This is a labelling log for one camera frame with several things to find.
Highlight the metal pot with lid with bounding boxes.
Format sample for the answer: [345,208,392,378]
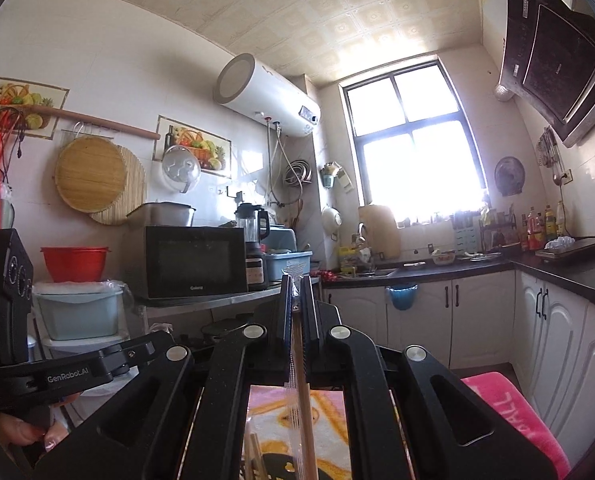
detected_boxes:
[126,201,197,227]

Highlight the wooden cutting board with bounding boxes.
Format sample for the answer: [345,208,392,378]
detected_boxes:
[358,204,402,258]

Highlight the black microwave oven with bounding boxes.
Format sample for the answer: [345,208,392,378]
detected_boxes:
[142,225,251,301]

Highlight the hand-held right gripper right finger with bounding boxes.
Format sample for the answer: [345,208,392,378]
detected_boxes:
[300,275,571,480]

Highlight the pink printed blanket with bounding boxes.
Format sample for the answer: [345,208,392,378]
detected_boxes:
[248,371,571,480]

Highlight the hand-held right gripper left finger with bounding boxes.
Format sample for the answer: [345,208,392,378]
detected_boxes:
[34,274,295,480]

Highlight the fruit wall poster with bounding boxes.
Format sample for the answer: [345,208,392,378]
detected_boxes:
[154,115,232,178]
[0,76,71,140]

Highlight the black range hood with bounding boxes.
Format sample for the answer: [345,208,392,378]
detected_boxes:
[492,0,595,148]

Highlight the kitchen window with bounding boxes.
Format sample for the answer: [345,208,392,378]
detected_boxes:
[341,60,488,221]

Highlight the green wall-hung holder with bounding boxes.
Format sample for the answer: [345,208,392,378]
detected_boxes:
[319,161,353,193]

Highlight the round woven mat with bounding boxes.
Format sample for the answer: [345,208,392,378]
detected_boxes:
[90,144,147,226]

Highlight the clear plastic dome lid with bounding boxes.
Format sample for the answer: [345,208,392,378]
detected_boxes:
[162,144,202,193]

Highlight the chopstick pair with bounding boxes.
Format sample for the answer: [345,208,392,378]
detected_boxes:
[245,430,267,480]
[282,267,321,480]

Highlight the blue hanging waste bin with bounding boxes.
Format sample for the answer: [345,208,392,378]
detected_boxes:
[385,284,421,311]

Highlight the green plastic utensil holder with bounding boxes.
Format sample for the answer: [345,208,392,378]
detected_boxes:
[258,452,352,480]

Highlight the wooden rolling pin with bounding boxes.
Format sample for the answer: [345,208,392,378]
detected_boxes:
[0,102,161,141]

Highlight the coiled metal hose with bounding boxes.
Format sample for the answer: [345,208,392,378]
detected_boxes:
[282,159,311,186]

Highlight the white hanging colander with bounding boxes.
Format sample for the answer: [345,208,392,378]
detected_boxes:
[321,205,343,241]

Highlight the black blender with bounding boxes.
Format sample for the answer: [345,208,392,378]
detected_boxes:
[235,202,271,291]

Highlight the hanging ladles under hood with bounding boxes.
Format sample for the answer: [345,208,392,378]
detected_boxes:
[535,125,565,186]

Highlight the white lower cabinets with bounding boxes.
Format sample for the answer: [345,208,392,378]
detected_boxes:
[322,265,595,436]

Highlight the blue plastic dish container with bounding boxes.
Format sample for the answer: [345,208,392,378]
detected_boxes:
[265,250,313,286]

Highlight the metal kitchen shelf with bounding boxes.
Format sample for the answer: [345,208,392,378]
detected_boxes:
[132,277,323,356]

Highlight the white water heater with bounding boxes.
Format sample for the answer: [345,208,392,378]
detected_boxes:
[214,52,321,137]

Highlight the round bamboo board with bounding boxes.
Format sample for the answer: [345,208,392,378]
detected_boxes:
[55,137,128,212]

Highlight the light blue drawer unit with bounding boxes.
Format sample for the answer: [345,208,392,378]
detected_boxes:
[32,280,133,356]

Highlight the red plastic basin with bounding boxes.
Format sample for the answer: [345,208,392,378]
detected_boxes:
[40,246,109,283]

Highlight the group of condiment bottles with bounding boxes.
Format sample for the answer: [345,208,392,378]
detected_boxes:
[520,200,568,251]

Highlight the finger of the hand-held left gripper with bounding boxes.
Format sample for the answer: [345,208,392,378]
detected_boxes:
[102,331,176,382]

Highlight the person's left hand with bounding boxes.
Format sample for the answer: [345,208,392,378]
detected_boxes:
[0,394,81,453]

